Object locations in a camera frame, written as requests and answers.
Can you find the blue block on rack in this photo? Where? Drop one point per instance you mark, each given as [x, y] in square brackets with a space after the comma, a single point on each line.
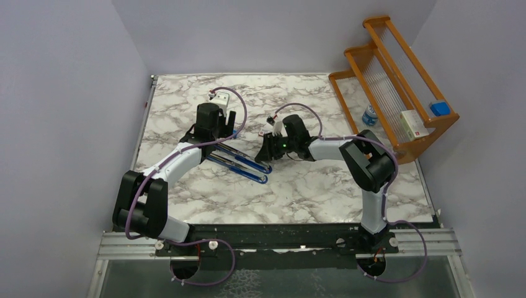
[439, 108]

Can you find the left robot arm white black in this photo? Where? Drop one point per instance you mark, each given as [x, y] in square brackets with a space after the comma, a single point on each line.
[141, 208]

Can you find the blue black stapler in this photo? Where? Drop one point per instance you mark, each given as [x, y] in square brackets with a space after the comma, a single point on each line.
[245, 158]

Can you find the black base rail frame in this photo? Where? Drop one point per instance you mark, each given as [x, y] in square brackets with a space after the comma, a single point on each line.
[289, 246]

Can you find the orange wooden tiered rack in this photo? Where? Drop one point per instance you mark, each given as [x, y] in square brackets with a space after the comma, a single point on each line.
[393, 80]

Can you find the white red carton box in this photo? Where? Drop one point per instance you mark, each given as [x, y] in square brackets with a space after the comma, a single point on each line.
[413, 125]

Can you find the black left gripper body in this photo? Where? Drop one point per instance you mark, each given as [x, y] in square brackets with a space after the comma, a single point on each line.
[222, 129]

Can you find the blue lidded small jar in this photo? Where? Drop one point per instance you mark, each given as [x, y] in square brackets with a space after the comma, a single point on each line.
[369, 116]

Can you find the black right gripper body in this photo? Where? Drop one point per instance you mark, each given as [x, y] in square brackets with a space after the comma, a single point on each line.
[279, 146]

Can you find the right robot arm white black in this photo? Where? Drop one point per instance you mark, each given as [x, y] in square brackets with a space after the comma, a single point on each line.
[371, 165]

